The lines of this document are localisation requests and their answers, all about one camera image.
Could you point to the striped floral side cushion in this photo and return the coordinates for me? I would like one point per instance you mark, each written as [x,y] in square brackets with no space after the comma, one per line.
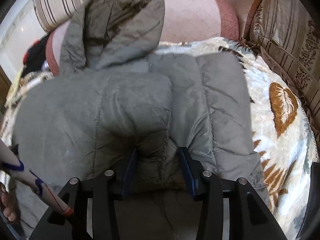
[289,39]

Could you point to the pink quilted bolster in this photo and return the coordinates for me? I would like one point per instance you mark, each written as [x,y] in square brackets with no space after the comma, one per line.
[190,17]

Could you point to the black and red clothes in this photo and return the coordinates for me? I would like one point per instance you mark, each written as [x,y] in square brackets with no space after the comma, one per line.
[35,56]

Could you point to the leaf pattern fleece blanket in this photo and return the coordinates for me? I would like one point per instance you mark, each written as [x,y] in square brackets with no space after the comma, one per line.
[283,133]

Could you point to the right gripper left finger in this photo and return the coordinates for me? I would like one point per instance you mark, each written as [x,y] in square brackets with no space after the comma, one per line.
[92,200]

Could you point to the black tablet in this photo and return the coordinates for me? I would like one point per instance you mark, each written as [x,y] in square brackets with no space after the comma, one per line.
[310,226]

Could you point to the person's right hand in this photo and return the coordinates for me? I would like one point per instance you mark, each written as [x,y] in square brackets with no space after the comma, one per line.
[7,204]

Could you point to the yellow cloth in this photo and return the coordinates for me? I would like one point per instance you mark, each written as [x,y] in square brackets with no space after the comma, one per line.
[16,91]

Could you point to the grey puffer jacket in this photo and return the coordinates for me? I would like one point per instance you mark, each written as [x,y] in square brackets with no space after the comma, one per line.
[115,96]

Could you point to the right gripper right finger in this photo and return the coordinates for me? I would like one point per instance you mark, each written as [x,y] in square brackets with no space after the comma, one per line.
[249,216]

